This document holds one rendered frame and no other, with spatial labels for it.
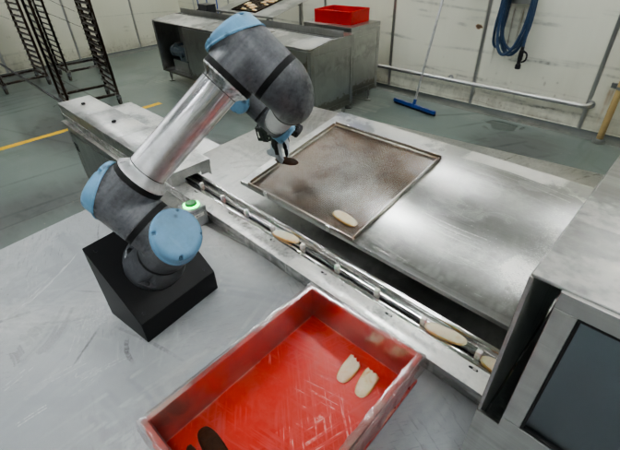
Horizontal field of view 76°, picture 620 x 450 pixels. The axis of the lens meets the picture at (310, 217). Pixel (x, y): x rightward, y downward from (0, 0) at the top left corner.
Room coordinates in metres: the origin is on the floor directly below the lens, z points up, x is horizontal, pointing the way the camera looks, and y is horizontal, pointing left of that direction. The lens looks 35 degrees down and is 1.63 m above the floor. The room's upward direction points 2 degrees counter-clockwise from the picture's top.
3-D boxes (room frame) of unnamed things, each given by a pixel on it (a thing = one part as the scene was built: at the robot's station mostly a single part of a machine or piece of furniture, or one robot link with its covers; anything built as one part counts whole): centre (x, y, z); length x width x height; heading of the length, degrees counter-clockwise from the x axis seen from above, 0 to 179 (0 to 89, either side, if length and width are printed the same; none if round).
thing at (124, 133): (1.83, 0.90, 0.89); 1.25 x 0.18 x 0.09; 44
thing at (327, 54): (5.27, 0.55, 0.51); 3.00 x 1.26 x 1.03; 44
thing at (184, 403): (0.44, 0.05, 0.87); 0.49 x 0.34 x 0.10; 136
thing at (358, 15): (4.84, -0.44, 0.93); 0.51 x 0.36 x 0.13; 48
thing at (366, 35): (4.84, -0.44, 0.44); 0.70 x 0.55 x 0.87; 44
